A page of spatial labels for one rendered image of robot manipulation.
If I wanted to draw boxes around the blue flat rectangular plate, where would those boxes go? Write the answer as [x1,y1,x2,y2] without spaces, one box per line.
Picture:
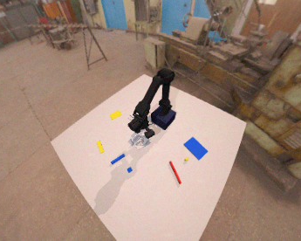
[184,137,208,161]

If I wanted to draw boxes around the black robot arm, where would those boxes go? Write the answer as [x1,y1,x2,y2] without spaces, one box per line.
[127,67,174,134]

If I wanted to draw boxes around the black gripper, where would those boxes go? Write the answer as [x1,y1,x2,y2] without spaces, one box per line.
[141,120,155,139]

